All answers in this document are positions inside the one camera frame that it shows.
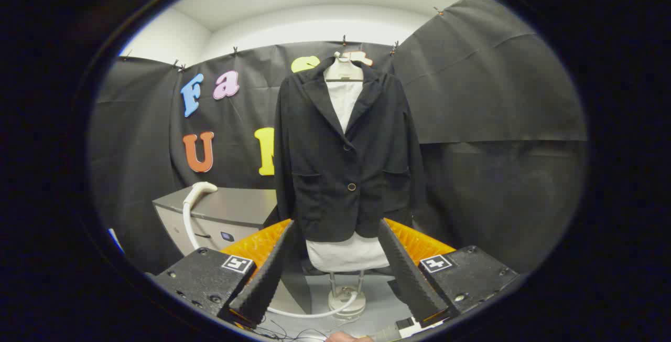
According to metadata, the plain black backdrop cloth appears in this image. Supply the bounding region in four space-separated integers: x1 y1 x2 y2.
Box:
391 0 588 274

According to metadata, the white clothes hanger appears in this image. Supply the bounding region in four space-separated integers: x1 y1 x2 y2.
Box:
323 51 365 83

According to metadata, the white shirt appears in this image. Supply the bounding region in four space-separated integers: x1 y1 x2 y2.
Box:
306 81 391 273

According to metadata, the metal garment stand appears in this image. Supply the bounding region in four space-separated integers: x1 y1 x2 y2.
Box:
328 271 366 323

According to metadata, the black suit jacket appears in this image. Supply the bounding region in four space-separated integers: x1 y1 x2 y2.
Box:
274 56 426 243

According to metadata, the grey cabinet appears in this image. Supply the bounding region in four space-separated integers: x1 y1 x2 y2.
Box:
152 187 279 257

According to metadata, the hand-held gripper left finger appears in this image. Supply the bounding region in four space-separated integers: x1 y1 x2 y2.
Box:
149 219 297 329

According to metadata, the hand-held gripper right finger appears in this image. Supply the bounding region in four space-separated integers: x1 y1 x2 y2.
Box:
377 218 521 328

